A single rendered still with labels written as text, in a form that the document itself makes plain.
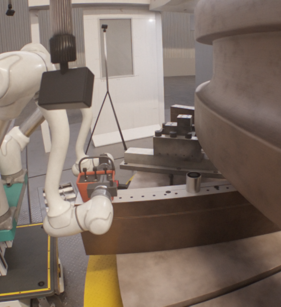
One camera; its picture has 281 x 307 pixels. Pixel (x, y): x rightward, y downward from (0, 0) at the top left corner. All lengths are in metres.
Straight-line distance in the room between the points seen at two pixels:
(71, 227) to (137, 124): 3.70
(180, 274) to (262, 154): 0.83
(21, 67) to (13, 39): 13.85
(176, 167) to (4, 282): 1.79
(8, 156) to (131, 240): 0.87
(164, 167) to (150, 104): 2.26
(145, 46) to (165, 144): 2.48
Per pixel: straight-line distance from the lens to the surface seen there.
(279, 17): 0.86
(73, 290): 1.86
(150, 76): 4.53
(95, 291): 1.82
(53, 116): 0.85
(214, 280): 1.45
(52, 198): 0.97
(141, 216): 1.41
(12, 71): 0.65
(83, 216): 0.96
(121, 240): 1.52
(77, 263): 2.03
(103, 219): 0.91
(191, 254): 1.58
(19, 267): 1.67
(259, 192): 0.97
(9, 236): 1.24
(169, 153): 2.37
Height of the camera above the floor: 1.41
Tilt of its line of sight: 22 degrees down
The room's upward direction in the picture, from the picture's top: 2 degrees counter-clockwise
